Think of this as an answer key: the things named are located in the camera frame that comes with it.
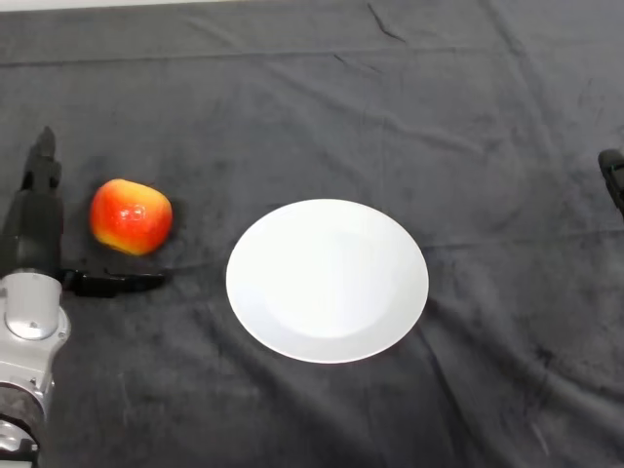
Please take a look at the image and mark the red yellow apple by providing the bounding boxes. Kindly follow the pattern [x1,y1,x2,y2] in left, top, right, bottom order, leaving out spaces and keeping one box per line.
[88,177,175,257]

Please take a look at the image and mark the round white plate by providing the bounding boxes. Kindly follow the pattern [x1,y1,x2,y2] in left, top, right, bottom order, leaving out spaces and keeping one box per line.
[225,198,430,365]

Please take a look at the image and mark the black table cloth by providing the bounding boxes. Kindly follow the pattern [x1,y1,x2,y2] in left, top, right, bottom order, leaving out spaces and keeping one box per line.
[0,0,624,468]

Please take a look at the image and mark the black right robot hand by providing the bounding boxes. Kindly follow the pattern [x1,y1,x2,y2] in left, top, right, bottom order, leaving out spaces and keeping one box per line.
[598,148,624,215]

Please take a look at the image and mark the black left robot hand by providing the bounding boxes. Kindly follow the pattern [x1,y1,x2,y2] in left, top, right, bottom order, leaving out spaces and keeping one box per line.
[0,125,167,298]

